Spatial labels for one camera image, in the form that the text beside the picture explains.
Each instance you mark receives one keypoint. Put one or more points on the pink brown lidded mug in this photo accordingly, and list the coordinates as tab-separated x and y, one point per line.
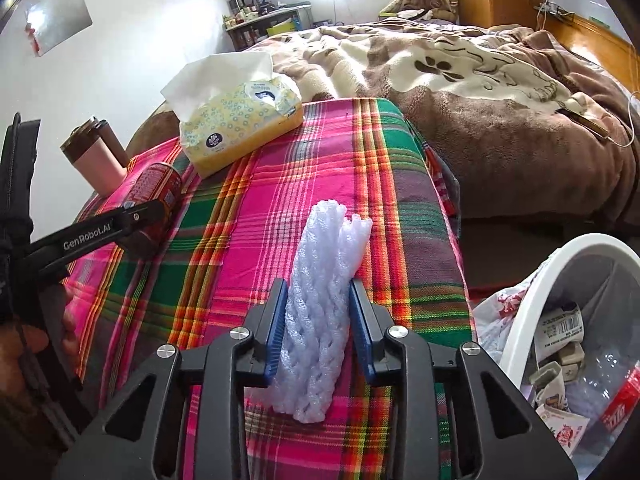
95	152

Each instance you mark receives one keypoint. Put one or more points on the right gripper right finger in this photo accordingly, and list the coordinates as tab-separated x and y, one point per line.
494	432

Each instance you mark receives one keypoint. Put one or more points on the colourful plaid blanket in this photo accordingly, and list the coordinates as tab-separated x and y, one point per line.
236	231

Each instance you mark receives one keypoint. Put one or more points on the left hand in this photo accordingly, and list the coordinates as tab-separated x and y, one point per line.
20	340

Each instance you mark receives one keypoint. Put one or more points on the pink red milk carton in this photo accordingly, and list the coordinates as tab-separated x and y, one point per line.
567	428

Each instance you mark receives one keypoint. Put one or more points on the wall picture with red knot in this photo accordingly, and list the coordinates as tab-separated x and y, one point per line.
48	23

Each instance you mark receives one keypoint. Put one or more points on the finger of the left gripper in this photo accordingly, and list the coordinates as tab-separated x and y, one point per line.
45	257

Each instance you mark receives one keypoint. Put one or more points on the white round trash bin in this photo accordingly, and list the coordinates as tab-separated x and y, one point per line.
600	274

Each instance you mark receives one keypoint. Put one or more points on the red drink can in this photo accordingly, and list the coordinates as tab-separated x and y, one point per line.
154	197

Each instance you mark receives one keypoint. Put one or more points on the cluttered corner shelf desk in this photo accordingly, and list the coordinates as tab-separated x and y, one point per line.
249	27

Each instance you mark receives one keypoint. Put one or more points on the yellow tissue pack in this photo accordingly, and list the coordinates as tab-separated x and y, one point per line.
229	105

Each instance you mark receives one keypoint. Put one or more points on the patterned paper cup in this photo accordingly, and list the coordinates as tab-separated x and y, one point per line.
549	386

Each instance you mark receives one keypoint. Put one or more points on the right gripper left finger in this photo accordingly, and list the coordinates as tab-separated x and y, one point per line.
184	408

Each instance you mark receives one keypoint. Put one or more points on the brown cream bed blanket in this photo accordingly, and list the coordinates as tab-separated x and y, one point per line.
485	100

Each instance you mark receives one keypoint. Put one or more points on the wooden headboard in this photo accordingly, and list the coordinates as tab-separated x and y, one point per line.
598	45

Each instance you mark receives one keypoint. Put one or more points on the smartphone on blanket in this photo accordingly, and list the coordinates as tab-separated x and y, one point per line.
591	126

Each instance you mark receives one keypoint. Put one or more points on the clear cola plastic bottle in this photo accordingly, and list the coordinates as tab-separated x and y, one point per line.
600	391

